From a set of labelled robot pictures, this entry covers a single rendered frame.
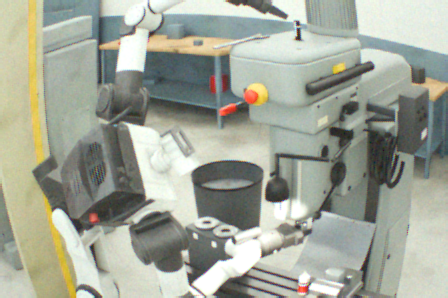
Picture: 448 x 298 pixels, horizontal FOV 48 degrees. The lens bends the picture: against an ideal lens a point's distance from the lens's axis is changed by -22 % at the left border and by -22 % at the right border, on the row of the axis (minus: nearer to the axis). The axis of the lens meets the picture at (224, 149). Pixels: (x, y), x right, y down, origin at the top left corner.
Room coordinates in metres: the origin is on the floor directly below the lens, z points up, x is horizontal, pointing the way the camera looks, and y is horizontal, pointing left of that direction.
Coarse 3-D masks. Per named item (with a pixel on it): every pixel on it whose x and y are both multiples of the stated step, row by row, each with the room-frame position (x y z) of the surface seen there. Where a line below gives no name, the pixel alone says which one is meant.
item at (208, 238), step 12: (192, 228) 2.03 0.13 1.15; (204, 228) 2.01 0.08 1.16; (216, 228) 2.00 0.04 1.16; (228, 228) 2.00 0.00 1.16; (192, 240) 2.03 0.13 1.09; (204, 240) 1.98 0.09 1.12; (216, 240) 1.93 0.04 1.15; (228, 240) 1.93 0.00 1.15; (192, 252) 2.04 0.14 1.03; (204, 252) 1.98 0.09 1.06; (216, 252) 1.93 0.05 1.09; (192, 264) 2.04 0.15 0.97; (204, 264) 1.99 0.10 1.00
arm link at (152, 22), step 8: (152, 0) 1.82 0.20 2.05; (160, 0) 1.80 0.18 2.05; (168, 0) 1.79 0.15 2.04; (176, 0) 1.79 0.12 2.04; (152, 8) 1.81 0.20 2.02; (160, 8) 1.81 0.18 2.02; (168, 8) 1.81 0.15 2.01; (152, 16) 1.82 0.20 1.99; (160, 16) 1.86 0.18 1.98; (144, 24) 1.81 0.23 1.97; (152, 24) 1.83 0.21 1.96; (160, 24) 1.86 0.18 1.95; (152, 32) 1.87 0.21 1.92
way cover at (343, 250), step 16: (320, 224) 2.13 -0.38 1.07; (336, 224) 2.09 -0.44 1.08; (352, 224) 2.04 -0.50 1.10; (368, 224) 2.00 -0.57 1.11; (320, 240) 2.10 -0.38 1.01; (336, 240) 2.05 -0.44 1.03; (352, 240) 2.00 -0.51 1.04; (368, 240) 1.96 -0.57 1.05; (304, 256) 2.08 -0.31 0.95; (320, 256) 2.04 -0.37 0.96; (336, 256) 2.00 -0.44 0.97; (352, 256) 1.96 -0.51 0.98; (320, 272) 1.98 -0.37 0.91
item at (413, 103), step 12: (408, 96) 1.74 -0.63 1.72; (420, 96) 1.76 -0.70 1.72; (408, 108) 1.73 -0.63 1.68; (420, 108) 1.76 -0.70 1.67; (408, 120) 1.73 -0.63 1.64; (420, 120) 1.75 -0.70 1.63; (408, 132) 1.73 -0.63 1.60; (420, 132) 1.77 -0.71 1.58; (408, 144) 1.73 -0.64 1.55; (420, 144) 1.78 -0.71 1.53
